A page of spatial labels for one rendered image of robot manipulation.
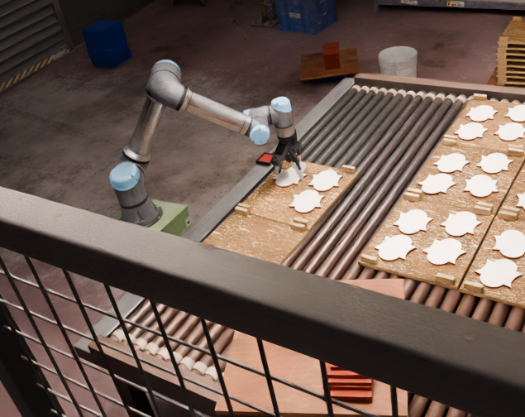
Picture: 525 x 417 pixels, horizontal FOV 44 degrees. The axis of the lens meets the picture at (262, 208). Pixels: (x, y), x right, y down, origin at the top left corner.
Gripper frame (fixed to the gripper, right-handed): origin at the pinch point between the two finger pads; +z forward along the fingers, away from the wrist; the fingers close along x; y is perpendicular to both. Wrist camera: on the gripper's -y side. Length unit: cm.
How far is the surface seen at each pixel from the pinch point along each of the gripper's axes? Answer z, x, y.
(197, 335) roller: 3, -18, -88
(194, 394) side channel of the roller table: 0, -34, -108
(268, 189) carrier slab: 0.6, 4.5, -10.0
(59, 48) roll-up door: 85, 466, 240
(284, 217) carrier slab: 0.6, -12.7, -24.1
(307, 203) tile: -0.5, -17.7, -14.5
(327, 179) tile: -0.6, -16.6, 3.7
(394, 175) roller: 2.2, -39.3, 19.1
